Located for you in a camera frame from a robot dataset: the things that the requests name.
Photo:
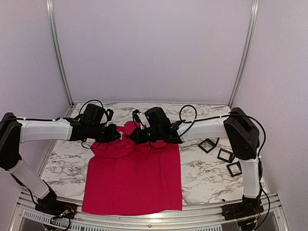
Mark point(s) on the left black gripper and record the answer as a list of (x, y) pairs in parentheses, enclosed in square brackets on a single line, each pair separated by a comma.
[(111, 137)]

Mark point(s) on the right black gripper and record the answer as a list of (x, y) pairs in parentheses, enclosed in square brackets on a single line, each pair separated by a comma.
[(139, 139)]

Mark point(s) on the red t-shirt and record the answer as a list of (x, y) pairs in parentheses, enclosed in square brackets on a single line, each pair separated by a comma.
[(129, 179)]

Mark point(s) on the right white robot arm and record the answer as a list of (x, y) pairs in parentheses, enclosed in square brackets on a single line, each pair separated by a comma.
[(241, 130)]

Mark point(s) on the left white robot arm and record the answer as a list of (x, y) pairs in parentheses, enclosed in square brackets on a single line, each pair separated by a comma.
[(15, 131)]

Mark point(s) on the black open display box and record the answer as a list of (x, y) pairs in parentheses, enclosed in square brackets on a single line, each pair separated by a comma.
[(226, 156), (234, 169), (208, 145)]

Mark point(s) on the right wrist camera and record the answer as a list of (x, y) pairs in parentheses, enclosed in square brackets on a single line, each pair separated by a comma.
[(152, 118)]

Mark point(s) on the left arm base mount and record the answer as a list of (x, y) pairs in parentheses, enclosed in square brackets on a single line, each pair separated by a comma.
[(59, 209)]

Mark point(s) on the right aluminium frame post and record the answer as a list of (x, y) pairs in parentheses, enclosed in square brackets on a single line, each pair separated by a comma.
[(247, 47)]

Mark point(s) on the aluminium frame post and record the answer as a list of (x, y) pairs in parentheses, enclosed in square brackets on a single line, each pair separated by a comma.
[(247, 47), (57, 50)]

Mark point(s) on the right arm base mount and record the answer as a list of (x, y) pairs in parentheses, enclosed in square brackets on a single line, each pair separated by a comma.
[(247, 207)]

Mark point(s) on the left aluminium frame post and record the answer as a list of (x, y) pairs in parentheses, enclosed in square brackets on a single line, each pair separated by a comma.
[(57, 50)]

